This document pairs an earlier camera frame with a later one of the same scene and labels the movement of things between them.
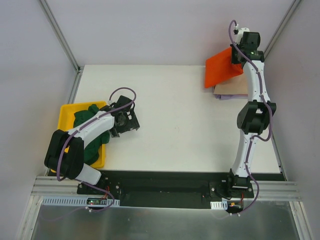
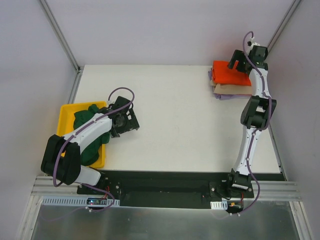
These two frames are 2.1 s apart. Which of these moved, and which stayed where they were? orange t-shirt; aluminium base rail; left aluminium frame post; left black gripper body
Moved: orange t-shirt
Stayed: left aluminium frame post; left black gripper body; aluminium base rail
